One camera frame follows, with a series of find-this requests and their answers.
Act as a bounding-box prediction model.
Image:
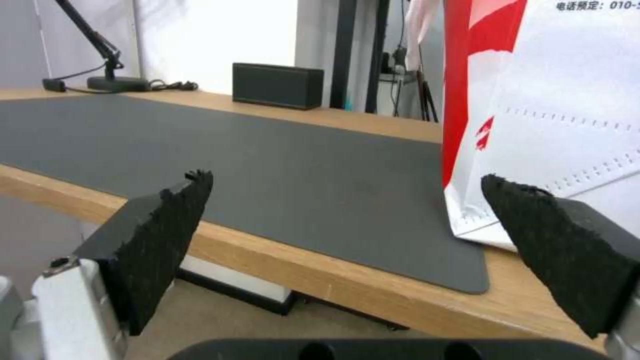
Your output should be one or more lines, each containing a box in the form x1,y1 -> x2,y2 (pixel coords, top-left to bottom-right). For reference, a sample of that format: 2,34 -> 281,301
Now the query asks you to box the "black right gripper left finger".
0,169 -> 215,360

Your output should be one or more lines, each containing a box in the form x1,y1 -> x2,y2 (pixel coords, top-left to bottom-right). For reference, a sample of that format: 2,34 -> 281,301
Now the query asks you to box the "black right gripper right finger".
480,174 -> 640,360

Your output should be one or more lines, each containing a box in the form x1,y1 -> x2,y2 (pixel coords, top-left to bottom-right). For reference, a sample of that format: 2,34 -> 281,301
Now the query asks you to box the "red and white takeout bag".
404,0 -> 640,253

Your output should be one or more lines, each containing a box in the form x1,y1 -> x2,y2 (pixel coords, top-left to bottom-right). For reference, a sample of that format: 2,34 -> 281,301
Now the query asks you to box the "white box under table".
175,256 -> 297,317

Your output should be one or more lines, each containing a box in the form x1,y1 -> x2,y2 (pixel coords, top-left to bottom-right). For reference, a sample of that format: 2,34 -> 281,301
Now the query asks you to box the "dark grey desk mat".
0,93 -> 490,296

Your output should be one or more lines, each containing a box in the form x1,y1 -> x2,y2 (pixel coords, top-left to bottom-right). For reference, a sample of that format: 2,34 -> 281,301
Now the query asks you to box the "black rectangular speaker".
231,62 -> 326,111

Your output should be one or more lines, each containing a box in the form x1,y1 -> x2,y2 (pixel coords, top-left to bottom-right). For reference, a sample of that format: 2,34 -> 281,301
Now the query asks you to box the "black desk lamp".
53,0 -> 150,94

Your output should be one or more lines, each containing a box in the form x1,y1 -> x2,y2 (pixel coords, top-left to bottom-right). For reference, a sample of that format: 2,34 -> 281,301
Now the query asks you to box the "black monitor stand post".
328,0 -> 392,113

